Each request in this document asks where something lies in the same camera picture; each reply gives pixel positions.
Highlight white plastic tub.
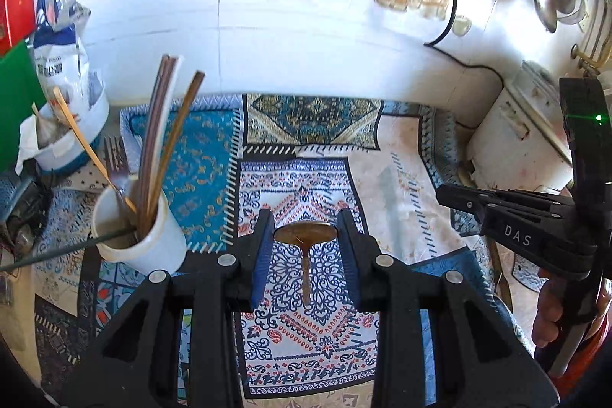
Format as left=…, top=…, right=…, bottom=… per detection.
left=20, top=87, right=112, bottom=172

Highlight brass tap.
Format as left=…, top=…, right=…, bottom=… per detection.
left=570, top=44, right=612, bottom=78

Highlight white kitchen appliance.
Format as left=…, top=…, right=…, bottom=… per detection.
left=465, top=60, right=575, bottom=192

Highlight gold handled utensil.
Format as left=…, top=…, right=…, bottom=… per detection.
left=52, top=86, right=139, bottom=216

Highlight gold spoon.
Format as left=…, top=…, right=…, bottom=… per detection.
left=273, top=221, right=339, bottom=308

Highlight black cable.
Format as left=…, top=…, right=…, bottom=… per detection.
left=423, top=0, right=506, bottom=91

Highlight white cup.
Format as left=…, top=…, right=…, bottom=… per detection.
left=91, top=185, right=188, bottom=276

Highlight thin grey metal rod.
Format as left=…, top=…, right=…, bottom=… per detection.
left=0, top=227, right=140, bottom=273

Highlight person's right hand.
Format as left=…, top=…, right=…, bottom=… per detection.
left=532, top=269, right=612, bottom=350

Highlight mauve chopstick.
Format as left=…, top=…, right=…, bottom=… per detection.
left=138, top=53, right=172, bottom=237
left=143, top=54, right=177, bottom=218

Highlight brown wooden chopstick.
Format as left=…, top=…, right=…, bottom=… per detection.
left=147, top=72, right=206, bottom=220

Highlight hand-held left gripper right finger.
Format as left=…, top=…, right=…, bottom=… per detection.
left=337, top=209, right=558, bottom=408

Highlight patterned patchwork tablecloth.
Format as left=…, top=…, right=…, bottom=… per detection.
left=33, top=93, right=527, bottom=408

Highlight white and blue bag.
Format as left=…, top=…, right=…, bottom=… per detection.
left=33, top=0, right=94, bottom=124

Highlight red box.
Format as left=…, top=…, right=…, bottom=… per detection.
left=0, top=0, right=52, bottom=56

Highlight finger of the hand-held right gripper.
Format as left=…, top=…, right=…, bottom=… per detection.
left=435, top=183, right=575, bottom=223

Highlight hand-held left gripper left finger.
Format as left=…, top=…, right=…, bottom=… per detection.
left=62, top=209, right=277, bottom=408

